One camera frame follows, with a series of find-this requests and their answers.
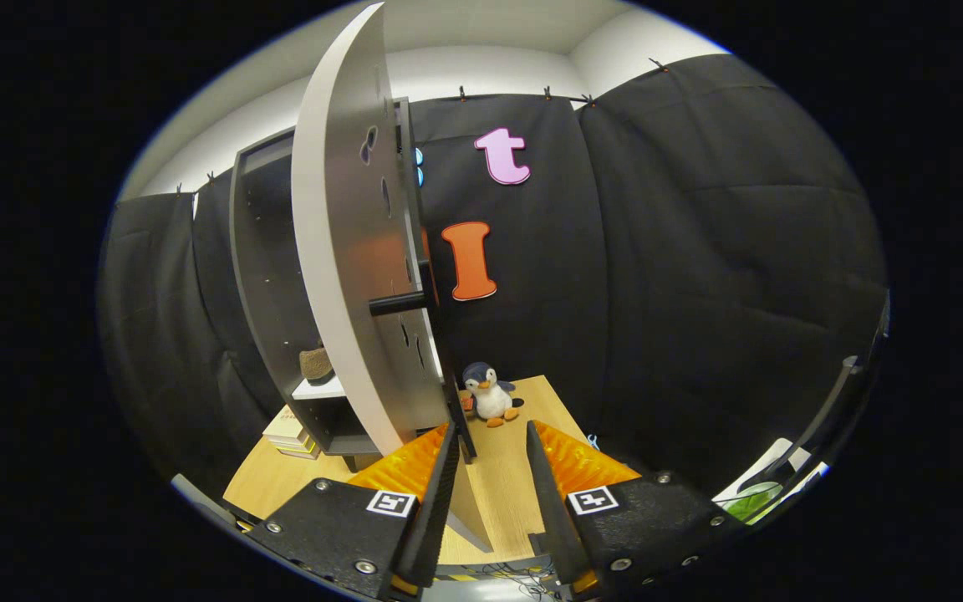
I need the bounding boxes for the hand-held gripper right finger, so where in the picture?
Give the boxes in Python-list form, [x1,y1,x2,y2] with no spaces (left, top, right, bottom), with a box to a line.
[525,420,746,598]

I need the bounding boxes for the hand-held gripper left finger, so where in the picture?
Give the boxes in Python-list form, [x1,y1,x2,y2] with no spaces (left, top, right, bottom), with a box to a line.
[243,421,461,599]

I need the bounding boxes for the brown fuzzy shoe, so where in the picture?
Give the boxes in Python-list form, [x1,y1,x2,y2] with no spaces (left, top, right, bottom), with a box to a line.
[298,347,334,383]

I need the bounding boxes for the black door handle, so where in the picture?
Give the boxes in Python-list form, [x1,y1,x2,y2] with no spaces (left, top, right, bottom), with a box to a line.
[369,290,436,318]

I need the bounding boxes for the white shoe cabinet door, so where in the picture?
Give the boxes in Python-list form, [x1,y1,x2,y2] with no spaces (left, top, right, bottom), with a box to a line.
[291,2,477,466]

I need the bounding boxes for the penguin plush toy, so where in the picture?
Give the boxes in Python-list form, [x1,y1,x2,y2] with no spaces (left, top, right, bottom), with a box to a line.
[460,361,526,429]

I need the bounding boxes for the beige cover book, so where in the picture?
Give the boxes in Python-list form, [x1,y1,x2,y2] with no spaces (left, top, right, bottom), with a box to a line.
[262,407,308,444]

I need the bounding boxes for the green bowl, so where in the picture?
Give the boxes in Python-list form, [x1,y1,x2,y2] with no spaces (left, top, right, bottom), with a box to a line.
[720,481,786,523]

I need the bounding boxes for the white side table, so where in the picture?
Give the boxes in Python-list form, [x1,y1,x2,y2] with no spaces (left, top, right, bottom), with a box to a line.
[711,437,831,525]

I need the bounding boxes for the grey panel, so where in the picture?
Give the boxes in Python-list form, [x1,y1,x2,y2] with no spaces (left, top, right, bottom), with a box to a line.
[171,474,240,529]

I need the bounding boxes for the black backdrop cloth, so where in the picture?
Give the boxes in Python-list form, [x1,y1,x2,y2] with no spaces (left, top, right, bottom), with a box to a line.
[99,54,890,503]

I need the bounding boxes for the dark metal stand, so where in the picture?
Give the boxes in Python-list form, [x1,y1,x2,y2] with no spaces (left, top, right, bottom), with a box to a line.
[791,355,867,486]

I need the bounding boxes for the dark cable bundle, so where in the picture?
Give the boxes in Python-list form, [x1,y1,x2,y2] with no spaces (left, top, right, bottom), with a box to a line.
[473,562,570,599]

